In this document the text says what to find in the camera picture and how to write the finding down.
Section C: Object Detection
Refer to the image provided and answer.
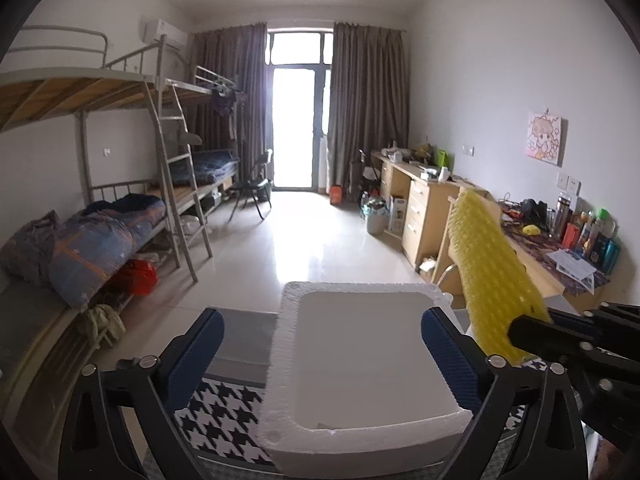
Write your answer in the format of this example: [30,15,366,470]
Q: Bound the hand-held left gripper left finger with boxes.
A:
[57,307,226,480]

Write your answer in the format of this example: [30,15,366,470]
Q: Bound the red plastic bag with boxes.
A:
[112,258,159,299]

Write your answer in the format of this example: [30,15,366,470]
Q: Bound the white printed carton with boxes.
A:
[387,195,407,235]

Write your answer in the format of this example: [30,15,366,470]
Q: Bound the metal bunk bed ladder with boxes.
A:
[144,80,214,283]

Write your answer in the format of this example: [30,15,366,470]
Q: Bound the purple hanging clothes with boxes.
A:
[210,87,246,117]

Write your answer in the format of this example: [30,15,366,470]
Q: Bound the row of bottles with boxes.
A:
[545,195,622,277]

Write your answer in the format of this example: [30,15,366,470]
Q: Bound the blue mattress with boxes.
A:
[192,149,241,186]

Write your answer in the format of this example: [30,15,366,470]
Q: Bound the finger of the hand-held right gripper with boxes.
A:
[582,301,640,333]
[506,310,640,456]

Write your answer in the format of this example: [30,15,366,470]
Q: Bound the black headphones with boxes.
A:
[520,199,549,224]

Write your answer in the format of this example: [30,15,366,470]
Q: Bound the metal bunk bed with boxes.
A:
[155,35,247,223]
[0,25,211,411]

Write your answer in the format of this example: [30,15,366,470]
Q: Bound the glass balcony door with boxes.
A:
[265,30,335,194]

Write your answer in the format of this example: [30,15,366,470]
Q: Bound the grey trash bin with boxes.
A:
[365,199,391,235]

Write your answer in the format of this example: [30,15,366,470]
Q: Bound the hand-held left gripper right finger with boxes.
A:
[421,306,589,480]

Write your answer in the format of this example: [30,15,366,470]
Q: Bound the blue orange quilt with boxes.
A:
[47,194,167,311]

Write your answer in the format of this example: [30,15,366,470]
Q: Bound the grey pillow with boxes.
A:
[0,210,62,287]

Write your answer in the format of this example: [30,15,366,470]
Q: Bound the black white houndstooth tablecloth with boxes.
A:
[140,306,606,480]

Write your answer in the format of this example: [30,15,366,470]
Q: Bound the white paper sheets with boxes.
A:
[545,247,599,287]

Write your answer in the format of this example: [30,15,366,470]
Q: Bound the yellow sponge sheet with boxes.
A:
[446,190,553,365]

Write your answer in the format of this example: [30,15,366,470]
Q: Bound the black folding chair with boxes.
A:
[228,149,275,222]

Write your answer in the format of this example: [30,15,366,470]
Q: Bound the white foam box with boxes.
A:
[257,281,473,466]

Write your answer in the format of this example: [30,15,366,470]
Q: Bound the wooden chair with smiley face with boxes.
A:
[430,187,507,302]

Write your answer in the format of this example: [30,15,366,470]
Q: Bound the grey curtain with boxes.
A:
[327,21,412,197]
[189,22,269,182]

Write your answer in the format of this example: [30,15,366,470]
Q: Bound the wooden desk with drawers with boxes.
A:
[370,150,490,272]

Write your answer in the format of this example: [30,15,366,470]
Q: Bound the pale green cloth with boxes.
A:
[77,304,127,349]

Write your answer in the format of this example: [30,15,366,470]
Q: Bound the cartoon wall picture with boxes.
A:
[524,107,569,167]

